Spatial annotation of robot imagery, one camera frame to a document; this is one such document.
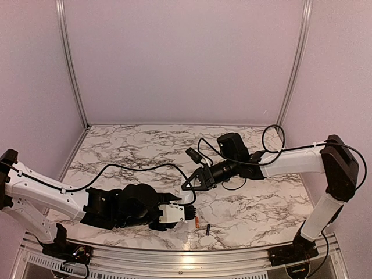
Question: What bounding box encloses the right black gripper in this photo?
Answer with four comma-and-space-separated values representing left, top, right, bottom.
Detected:
181, 157, 238, 191

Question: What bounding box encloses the white remote control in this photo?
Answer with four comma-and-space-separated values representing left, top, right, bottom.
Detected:
177, 188, 194, 204

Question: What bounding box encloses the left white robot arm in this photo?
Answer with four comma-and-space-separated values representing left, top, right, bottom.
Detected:
1, 149, 186, 259

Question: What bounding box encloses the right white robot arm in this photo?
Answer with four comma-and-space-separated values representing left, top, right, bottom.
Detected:
181, 133, 359, 260

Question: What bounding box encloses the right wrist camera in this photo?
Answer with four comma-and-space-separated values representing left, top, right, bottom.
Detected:
185, 148, 203, 164

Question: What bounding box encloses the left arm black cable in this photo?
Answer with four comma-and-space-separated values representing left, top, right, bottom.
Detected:
0, 161, 196, 206

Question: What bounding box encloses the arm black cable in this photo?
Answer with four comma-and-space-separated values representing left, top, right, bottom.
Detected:
0, 161, 196, 206
197, 124, 367, 192

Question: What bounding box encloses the front aluminium rail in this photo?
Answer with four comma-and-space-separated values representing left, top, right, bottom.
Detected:
10, 234, 350, 278

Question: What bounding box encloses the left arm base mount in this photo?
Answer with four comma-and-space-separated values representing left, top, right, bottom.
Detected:
41, 223, 93, 265

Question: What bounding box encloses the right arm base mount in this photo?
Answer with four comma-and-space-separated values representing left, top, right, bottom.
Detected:
268, 224, 319, 266

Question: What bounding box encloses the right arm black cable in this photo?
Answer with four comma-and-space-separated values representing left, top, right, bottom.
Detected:
197, 124, 367, 192

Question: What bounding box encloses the right aluminium frame post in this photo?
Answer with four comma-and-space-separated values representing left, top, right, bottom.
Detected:
276, 0, 313, 126

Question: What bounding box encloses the aluminium frame post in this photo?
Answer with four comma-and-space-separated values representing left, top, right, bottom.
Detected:
55, 0, 90, 130
276, 0, 313, 126

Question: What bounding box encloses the left aluminium frame post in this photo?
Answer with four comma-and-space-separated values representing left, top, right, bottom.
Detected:
55, 0, 90, 130

